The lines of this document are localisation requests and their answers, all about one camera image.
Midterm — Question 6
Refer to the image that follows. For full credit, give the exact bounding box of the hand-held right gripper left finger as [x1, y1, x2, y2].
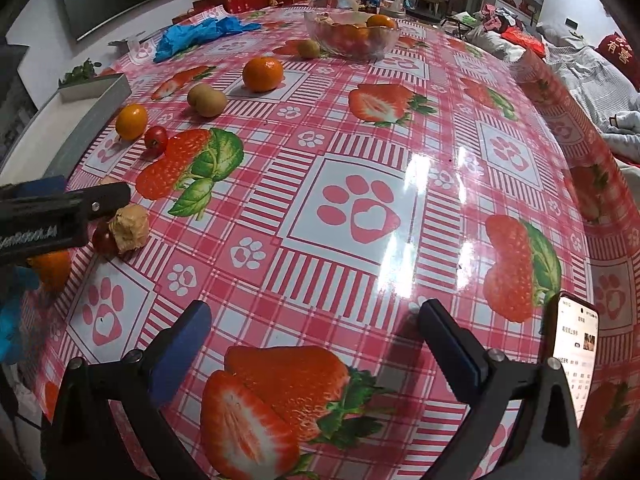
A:
[45, 300, 213, 480]

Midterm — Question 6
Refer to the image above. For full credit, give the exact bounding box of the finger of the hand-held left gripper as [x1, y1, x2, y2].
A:
[0, 182, 132, 222]
[0, 175, 68, 200]

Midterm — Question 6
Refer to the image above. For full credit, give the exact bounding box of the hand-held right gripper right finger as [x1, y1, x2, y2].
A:
[417, 299, 583, 480]

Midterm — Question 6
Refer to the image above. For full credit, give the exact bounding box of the small dark red fruit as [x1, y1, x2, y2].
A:
[91, 220, 121, 260]

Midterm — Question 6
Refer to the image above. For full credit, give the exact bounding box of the small smooth orange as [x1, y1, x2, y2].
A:
[115, 104, 149, 141]

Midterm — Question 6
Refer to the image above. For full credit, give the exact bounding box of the white tray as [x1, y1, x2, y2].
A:
[0, 72, 133, 173]

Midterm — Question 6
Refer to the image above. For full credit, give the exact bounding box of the person's left hand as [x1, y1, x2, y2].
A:
[0, 265, 41, 366]

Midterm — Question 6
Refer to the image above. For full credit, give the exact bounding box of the dark display cabinet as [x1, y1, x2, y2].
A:
[0, 45, 38, 161]

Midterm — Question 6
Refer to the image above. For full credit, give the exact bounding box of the green plant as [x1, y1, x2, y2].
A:
[59, 58, 103, 86]

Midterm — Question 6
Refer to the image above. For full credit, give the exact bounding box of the smartphone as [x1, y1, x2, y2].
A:
[542, 290, 599, 428]

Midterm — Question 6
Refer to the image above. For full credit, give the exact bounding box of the strawberry print tablecloth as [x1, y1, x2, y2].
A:
[20, 2, 640, 480]

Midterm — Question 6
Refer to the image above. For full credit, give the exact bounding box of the pile of blue gloves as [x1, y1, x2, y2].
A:
[153, 16, 262, 63]

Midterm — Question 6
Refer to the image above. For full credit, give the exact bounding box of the large orange mandarin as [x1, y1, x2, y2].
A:
[242, 56, 285, 93]

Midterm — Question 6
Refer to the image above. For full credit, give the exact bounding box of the glass bowl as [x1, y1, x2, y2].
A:
[304, 11, 402, 60]

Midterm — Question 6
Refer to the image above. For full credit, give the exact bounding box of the grey blanket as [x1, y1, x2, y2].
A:
[540, 35, 640, 131]

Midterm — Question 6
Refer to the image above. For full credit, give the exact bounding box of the red pillow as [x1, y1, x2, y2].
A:
[595, 32, 640, 91]

